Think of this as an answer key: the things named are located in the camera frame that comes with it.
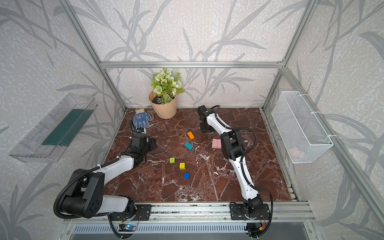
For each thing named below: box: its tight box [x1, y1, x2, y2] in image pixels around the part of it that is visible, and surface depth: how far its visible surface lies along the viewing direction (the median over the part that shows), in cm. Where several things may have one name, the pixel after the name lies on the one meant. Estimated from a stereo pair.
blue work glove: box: [133, 108, 153, 129], surface depth 118 cm
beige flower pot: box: [148, 90, 177, 120], surface depth 107 cm
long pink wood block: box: [211, 138, 218, 149], surface depth 100 cm
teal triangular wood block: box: [185, 141, 193, 150], surface depth 100 cm
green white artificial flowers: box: [151, 68, 185, 105], surface depth 98 cm
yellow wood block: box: [179, 162, 186, 170], surface depth 90 cm
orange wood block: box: [187, 131, 195, 140], surface depth 106 cm
